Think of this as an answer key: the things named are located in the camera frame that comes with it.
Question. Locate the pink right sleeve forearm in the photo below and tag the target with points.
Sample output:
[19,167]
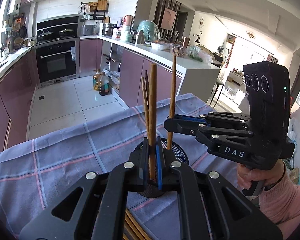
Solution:
[281,204]

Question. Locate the bundle chopstick in cup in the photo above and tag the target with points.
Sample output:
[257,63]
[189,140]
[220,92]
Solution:
[145,102]

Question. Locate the dark oil bottle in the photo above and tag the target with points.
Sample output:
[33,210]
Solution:
[103,84]

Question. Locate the white water heater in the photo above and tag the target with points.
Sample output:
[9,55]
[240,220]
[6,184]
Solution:
[14,7]

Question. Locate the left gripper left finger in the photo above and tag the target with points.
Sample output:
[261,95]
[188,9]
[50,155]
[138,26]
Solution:
[139,176]

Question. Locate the pink cabinets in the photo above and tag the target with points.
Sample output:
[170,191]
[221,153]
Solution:
[18,83]
[132,67]

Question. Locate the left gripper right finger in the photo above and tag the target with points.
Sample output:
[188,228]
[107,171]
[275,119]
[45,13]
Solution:
[166,179]

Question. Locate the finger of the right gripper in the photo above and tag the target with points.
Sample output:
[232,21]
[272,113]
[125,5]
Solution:
[182,126]
[187,117]

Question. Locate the yellow oil bottle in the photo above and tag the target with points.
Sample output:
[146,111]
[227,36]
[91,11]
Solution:
[96,78]

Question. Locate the right hand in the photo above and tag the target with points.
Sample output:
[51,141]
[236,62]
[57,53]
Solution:
[245,176]

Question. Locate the black mesh utensil cup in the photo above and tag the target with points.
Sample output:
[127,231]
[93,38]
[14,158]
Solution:
[152,190]

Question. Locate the pink lower cabinets left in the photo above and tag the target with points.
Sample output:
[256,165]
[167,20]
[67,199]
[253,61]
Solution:
[18,83]

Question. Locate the black range hood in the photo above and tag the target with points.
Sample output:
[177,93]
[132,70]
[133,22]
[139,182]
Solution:
[57,28]

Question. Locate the black built-in oven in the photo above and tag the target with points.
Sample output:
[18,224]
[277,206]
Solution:
[57,59]

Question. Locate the black wall shelf rack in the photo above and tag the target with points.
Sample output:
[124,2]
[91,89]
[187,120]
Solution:
[94,10]

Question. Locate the steel stock pot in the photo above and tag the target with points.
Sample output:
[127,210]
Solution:
[106,29]

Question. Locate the black bar stool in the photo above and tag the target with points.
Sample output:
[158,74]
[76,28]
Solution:
[219,87]

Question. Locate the pink lower cabinets right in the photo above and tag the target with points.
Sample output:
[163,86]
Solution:
[132,67]

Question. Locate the wooden chopstick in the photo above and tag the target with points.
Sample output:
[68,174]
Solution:
[152,125]
[128,233]
[172,101]
[136,226]

